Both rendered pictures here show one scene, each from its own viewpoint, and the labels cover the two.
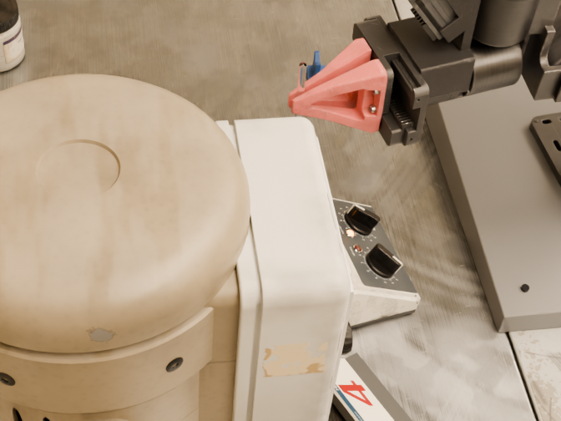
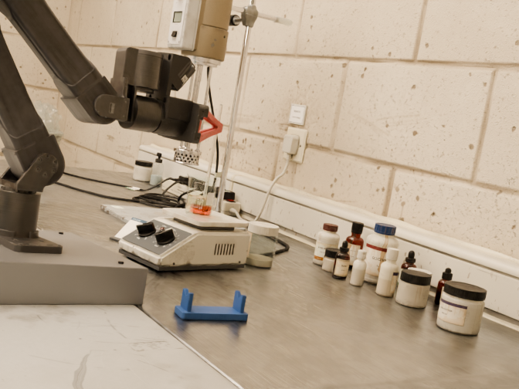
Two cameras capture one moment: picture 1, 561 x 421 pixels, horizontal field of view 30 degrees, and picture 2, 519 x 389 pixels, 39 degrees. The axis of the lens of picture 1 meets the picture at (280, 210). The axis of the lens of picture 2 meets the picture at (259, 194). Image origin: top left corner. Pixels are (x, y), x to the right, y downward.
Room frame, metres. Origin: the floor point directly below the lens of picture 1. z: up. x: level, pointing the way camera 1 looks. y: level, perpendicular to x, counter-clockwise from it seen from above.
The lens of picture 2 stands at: (1.92, -0.38, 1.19)
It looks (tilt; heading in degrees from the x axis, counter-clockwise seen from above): 6 degrees down; 160
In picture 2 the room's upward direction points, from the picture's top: 10 degrees clockwise
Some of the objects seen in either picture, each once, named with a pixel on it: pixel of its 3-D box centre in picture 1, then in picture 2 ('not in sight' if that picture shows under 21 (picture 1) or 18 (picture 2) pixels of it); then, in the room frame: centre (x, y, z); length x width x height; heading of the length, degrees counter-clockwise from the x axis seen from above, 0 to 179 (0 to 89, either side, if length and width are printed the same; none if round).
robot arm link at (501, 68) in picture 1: (482, 53); (140, 109); (0.72, -0.16, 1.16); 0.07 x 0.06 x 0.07; 115
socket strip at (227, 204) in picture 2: not in sight; (198, 194); (-0.15, 0.21, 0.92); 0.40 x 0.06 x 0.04; 13
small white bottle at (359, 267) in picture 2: not in sight; (359, 267); (0.70, 0.30, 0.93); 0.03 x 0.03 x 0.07
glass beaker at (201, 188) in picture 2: not in sight; (199, 194); (0.63, -0.01, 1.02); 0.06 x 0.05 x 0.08; 58
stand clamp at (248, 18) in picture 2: not in sight; (239, 15); (0.14, 0.15, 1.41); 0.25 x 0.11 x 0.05; 103
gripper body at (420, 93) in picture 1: (417, 73); (168, 118); (0.69, -0.11, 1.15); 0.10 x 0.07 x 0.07; 25
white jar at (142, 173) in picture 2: not in sight; (143, 170); (-0.51, 0.11, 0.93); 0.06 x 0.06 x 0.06
